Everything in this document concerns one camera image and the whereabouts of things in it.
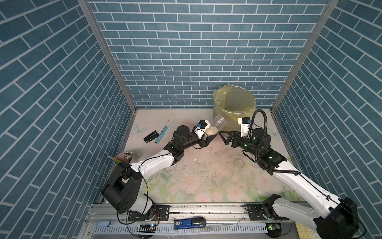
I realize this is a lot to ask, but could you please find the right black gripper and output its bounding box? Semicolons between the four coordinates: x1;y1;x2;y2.
220;131;260;159

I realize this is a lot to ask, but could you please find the clear rice jar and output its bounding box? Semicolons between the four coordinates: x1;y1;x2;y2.
204;115;227;136

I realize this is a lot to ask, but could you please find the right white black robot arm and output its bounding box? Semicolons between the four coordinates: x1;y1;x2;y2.
219;128;360;239

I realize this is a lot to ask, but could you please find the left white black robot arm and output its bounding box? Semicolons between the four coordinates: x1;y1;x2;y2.
101;125;216;218

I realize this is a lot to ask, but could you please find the beige bin with yellow bag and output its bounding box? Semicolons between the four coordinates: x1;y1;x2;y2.
212;84;257;131

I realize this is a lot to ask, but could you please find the teal ruler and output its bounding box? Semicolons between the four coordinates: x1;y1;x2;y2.
155;126;169;144

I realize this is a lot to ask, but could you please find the black stapler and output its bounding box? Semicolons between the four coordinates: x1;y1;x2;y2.
144;130;159;143

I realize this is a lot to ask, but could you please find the blue black handheld device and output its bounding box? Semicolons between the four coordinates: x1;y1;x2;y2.
174;217;207;230

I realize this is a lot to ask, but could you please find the pink pen holder cup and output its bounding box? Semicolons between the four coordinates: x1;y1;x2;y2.
108;151;133;164

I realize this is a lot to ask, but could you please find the yellow egg tray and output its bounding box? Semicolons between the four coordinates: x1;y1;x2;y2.
295;223;321;239

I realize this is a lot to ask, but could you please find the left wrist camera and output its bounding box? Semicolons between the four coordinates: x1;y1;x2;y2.
193;120;210;139

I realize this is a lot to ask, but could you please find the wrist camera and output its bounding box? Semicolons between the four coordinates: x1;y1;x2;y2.
238;117;251;137
193;120;210;139

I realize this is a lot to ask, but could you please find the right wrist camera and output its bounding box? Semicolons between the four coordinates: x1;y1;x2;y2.
238;117;251;137

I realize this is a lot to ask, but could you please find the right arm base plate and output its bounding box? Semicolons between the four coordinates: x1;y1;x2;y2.
244;204;289;222

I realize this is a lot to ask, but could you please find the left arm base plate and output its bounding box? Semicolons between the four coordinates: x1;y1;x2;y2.
127;205;170;222

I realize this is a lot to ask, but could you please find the white slotted cable duct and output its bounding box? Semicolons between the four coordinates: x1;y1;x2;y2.
93;223;268;236

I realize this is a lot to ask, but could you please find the aluminium mounting rail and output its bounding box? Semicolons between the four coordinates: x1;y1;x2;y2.
86;202;332;223

